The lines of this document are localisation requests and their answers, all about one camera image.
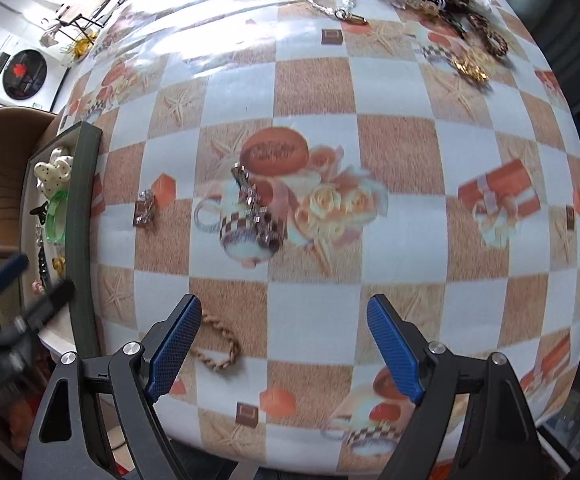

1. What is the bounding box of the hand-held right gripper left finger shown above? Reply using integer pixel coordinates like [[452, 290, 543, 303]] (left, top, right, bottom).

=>
[[22, 294, 203, 480]]

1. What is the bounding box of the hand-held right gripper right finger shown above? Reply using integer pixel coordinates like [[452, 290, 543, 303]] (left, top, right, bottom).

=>
[[366, 294, 540, 480]]

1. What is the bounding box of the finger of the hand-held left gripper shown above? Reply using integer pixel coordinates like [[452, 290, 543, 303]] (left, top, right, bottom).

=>
[[0, 254, 30, 297], [22, 279, 77, 331]]

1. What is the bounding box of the black beaded hair accessory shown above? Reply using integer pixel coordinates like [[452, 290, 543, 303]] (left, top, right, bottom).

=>
[[35, 240, 51, 281]]

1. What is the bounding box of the dark green jewelry box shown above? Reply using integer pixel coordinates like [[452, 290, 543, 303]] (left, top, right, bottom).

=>
[[20, 121, 103, 356]]

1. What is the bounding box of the green hair claw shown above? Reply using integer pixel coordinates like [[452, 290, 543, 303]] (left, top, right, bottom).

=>
[[45, 187, 71, 243]]

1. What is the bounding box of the beige chair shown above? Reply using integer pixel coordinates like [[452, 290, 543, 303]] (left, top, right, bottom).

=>
[[0, 108, 63, 261]]

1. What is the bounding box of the checkered printed tablecloth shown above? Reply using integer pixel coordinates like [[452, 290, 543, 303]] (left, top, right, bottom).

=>
[[57, 0, 580, 468]]

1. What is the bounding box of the white polka dot scrunchie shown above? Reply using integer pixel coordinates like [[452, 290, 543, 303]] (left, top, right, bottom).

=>
[[35, 147, 75, 196]]

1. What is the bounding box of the silver rhinestone hair clip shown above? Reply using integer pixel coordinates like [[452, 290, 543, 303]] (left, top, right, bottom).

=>
[[132, 189, 158, 228]]

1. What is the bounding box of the black rhinestone hair clip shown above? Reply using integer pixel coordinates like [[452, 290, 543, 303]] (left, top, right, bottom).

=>
[[230, 164, 281, 251]]

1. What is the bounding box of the white washing machine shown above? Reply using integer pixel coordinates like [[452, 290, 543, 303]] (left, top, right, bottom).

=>
[[0, 0, 71, 111]]

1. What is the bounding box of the gold brooch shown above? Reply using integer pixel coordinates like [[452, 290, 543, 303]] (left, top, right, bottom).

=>
[[450, 52, 490, 83]]

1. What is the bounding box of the braided beige rope bracelet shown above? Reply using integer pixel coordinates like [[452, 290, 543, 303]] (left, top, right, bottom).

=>
[[190, 312, 241, 375]]

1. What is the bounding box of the wire fruit basket with bananas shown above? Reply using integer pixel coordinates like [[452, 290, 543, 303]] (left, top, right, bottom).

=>
[[62, 35, 98, 63]]

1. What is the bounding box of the black frame folding chair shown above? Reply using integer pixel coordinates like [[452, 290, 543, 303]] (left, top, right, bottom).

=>
[[50, 0, 136, 36]]

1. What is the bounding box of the leopard print hair tie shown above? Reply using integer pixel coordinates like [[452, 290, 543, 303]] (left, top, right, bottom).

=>
[[470, 12, 508, 58]]

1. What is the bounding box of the clear bead chain bracelet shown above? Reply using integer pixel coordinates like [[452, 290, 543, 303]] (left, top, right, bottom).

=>
[[306, 0, 369, 26]]

